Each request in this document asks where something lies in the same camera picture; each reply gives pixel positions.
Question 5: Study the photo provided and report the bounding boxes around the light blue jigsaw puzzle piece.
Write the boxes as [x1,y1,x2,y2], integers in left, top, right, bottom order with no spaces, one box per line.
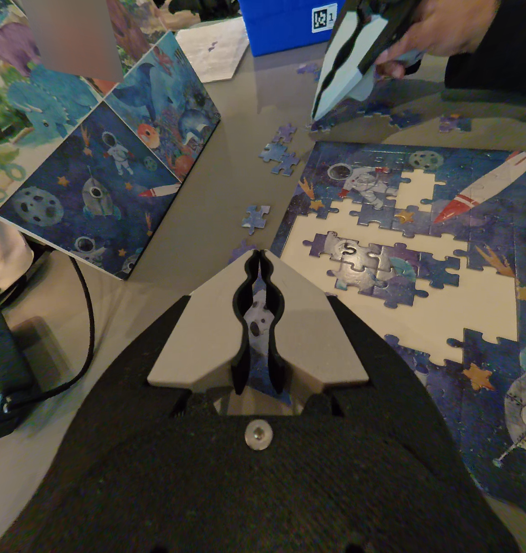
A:
[258,143,290,162]

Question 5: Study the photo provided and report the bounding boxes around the dark blue jigsaw puzzle piece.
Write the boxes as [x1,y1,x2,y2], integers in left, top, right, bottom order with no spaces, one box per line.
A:
[308,97,364,132]
[362,80,419,130]

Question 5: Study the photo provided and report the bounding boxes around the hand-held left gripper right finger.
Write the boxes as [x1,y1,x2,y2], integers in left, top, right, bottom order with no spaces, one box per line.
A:
[262,249,370,413]

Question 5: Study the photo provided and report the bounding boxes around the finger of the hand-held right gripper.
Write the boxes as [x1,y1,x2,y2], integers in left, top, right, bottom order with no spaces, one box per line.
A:
[311,9,361,122]
[319,15,387,122]

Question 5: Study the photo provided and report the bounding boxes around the space jigsaw puzzle board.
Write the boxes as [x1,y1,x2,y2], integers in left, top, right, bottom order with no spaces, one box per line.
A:
[269,140,526,506]

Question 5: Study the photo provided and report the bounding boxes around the black power adapter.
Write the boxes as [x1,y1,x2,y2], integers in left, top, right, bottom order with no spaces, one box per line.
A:
[0,298,35,445]

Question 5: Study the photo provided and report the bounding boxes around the illustrated puzzle box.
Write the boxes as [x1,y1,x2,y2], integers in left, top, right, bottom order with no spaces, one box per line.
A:
[0,0,222,282]

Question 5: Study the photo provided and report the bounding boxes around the blue plastic bin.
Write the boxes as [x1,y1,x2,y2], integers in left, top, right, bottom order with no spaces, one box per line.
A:
[237,0,351,58]

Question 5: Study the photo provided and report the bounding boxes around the joined spaceship puzzle pieces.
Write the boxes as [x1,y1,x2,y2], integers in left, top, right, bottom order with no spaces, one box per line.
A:
[303,230,461,308]

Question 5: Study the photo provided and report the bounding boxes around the person's right hand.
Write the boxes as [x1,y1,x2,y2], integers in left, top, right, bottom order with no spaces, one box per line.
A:
[374,0,502,79]

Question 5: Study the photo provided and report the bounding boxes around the white instruction sheet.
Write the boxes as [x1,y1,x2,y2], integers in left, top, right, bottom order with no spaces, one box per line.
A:
[176,16,251,84]

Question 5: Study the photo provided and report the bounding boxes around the person's right forearm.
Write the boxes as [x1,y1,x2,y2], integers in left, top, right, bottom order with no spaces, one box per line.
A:
[444,0,526,93]

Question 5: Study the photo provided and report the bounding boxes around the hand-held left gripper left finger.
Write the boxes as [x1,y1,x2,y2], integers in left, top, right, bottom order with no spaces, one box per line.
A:
[147,250,264,413]

